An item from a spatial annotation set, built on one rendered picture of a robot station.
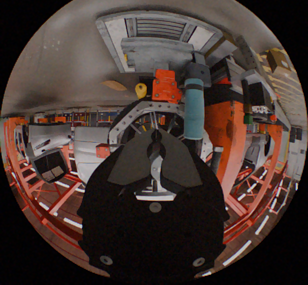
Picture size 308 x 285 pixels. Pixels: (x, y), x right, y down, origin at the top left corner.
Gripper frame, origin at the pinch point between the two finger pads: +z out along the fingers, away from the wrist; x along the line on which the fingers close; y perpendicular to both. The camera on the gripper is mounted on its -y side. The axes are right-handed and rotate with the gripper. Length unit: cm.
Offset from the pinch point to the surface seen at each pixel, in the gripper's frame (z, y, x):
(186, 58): 60, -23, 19
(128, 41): 56, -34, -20
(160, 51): 58, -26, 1
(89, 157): 50, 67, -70
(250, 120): 15.3, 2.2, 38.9
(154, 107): 36.0, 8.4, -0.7
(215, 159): 10.2, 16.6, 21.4
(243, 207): -10, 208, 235
